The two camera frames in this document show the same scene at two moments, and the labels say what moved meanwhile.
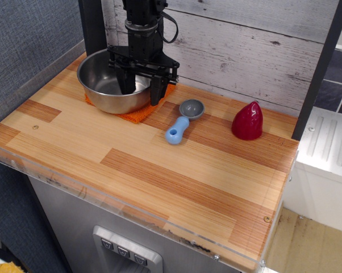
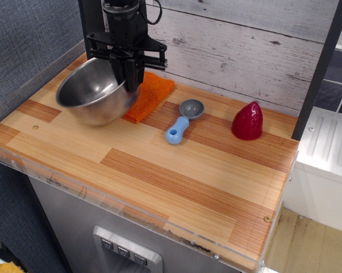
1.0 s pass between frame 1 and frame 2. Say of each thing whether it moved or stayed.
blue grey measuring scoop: stayed
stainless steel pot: moved
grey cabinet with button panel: stayed
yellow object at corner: stayed
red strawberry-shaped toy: stayed
